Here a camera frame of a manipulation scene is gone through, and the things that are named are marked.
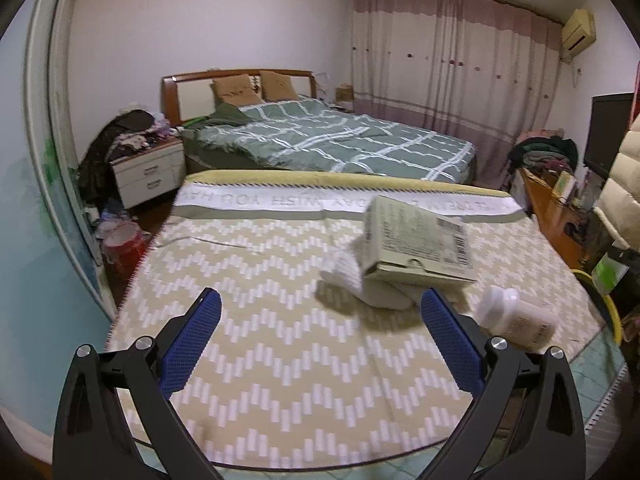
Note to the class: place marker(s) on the pile of dark clothes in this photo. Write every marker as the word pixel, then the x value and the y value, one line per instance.
pixel 105 155

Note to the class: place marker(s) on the white pill bottle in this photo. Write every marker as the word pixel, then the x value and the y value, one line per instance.
pixel 515 317

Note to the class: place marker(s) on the sliding wardrobe door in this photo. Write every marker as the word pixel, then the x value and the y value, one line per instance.
pixel 45 170

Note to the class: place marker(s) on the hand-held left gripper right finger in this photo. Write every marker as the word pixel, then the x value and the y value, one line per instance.
pixel 452 347

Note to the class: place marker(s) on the black television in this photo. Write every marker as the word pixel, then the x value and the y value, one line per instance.
pixel 607 135

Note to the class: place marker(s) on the wall air conditioner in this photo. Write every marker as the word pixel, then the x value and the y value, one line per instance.
pixel 577 30

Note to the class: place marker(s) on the small cardboard box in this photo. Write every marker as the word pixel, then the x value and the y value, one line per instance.
pixel 344 94

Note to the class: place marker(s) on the pink white curtain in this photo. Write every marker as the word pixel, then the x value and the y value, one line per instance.
pixel 450 75

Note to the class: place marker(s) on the black yellow-rimmed trash bin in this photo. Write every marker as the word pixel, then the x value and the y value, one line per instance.
pixel 616 321

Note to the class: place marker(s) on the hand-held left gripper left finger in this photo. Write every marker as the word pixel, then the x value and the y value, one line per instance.
pixel 192 347

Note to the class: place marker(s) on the white nightstand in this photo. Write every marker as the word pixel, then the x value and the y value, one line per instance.
pixel 147 175

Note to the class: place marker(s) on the patterned beige green tablecloth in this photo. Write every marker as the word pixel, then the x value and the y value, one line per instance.
pixel 280 270

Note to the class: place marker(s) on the wooden bed headboard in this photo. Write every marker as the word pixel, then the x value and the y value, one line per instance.
pixel 192 95

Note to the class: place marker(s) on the heap of folded clothes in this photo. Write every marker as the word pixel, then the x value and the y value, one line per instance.
pixel 542 152

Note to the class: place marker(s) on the pale green cardboard box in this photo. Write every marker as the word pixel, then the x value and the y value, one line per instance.
pixel 415 240

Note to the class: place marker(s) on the wooden side desk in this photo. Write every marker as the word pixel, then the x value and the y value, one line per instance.
pixel 545 205

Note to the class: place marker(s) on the green checked quilt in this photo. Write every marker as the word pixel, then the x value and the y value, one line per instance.
pixel 340 145

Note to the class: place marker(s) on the red bin with plastic bag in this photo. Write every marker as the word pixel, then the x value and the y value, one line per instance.
pixel 125 252

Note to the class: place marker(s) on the white sock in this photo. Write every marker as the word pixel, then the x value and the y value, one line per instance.
pixel 350 270

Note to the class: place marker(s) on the cream down jacket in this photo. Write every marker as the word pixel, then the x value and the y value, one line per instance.
pixel 622 190

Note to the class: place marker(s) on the brown pillow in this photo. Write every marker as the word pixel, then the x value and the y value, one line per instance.
pixel 235 90
pixel 279 86

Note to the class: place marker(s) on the dark green blanket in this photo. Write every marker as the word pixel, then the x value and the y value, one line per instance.
pixel 227 115

